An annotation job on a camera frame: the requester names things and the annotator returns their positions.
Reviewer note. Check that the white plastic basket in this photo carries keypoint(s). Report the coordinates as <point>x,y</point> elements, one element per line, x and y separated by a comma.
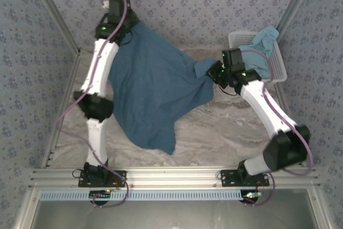
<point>278,65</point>

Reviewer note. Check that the small circuit board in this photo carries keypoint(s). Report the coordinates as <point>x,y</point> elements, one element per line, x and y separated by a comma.
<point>100,194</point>
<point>252,196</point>

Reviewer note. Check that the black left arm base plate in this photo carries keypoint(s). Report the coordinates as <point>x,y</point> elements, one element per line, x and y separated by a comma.
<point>118,179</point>

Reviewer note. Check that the aluminium frame cross rail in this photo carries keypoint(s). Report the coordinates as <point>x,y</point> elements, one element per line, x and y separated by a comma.
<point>171,176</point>

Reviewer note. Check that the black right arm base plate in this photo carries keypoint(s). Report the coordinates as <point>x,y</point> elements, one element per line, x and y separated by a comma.
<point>230,179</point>

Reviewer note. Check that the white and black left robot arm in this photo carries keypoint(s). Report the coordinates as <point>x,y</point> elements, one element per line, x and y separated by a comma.
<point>100,62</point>

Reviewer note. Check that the grey metal panel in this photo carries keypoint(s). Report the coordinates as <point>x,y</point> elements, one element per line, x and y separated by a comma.
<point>171,215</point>

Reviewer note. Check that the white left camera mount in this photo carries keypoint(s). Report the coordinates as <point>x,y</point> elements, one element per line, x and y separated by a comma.
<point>106,4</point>

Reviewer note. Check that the dark blue t-shirt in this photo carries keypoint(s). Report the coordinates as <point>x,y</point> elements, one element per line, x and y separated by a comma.
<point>150,78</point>

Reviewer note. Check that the light blue t-shirt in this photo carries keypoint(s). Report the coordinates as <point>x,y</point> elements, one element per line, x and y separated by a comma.
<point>264,41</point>

